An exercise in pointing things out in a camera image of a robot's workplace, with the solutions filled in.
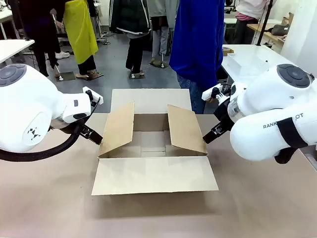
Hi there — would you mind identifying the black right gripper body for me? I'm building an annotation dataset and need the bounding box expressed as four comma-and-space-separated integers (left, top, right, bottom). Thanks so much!
213, 98, 236, 132

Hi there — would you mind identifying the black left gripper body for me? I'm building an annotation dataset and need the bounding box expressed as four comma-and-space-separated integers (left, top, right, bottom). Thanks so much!
53, 116, 87, 132

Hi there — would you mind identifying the brown cardboard box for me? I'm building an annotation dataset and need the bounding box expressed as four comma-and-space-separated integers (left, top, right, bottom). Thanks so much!
91, 88, 219, 196

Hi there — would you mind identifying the person's left forearm blue sleeve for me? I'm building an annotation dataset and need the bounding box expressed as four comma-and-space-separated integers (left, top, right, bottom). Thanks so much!
202, 49, 225, 96

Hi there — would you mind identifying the white plastic tray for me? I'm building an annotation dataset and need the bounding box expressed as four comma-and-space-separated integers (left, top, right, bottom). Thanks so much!
226, 53, 245, 73

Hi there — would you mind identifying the white table with tray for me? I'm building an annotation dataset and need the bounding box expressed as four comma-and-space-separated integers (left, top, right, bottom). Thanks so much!
221, 44, 299, 88

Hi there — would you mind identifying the person in blue jacket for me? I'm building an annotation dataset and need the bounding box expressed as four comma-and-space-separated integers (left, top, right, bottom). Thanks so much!
169, 0, 225, 115

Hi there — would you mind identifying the person in yellow apron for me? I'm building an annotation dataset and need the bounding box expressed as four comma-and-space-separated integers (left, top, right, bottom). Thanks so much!
63, 0, 104, 80

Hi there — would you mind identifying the wooden workbench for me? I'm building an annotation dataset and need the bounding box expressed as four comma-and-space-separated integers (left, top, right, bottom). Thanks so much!
247, 23, 289, 47

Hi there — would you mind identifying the person in black clothes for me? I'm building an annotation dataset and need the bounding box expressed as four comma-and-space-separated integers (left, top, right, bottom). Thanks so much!
18, 0, 71, 77

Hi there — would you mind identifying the person in pink white top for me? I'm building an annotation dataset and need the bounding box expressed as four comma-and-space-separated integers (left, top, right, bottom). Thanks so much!
232, 0, 273, 45

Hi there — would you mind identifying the white side table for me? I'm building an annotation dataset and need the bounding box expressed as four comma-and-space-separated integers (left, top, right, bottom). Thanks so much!
0, 39, 35, 64

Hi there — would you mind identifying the black stand pole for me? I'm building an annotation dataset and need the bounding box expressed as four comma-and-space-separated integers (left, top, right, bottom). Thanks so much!
256, 0, 276, 47

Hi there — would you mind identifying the grey brown bag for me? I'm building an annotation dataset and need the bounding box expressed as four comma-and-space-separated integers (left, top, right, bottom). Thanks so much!
270, 24, 291, 37

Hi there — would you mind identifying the person in grey trousers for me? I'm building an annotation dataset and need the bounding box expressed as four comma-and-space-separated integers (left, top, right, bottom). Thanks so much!
148, 0, 179, 68

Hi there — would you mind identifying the person in dark striped jacket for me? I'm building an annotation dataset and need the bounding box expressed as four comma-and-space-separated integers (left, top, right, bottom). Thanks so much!
108, 0, 152, 76

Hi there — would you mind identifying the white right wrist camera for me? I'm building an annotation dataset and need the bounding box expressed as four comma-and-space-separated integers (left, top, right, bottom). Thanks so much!
201, 83, 231, 105

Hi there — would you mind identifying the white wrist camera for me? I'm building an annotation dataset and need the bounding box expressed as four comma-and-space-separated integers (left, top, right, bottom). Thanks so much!
201, 83, 231, 105
82, 86, 103, 106

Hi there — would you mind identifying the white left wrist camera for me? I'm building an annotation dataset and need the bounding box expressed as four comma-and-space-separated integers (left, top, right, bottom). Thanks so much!
82, 86, 103, 106

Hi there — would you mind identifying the black left arm cable sleeve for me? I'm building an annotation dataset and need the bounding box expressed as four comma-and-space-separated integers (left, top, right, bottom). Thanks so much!
0, 121, 84, 162

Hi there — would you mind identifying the black arm cable sleeve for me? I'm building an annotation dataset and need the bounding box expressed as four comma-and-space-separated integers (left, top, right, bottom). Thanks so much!
273, 146, 302, 165
0, 121, 84, 162

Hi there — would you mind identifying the black strap on right arm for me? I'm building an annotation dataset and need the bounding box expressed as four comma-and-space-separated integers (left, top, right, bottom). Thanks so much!
276, 117, 309, 149

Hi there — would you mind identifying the black right arm cable sleeve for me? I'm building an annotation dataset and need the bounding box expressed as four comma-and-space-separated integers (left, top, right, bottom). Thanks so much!
273, 146, 302, 165

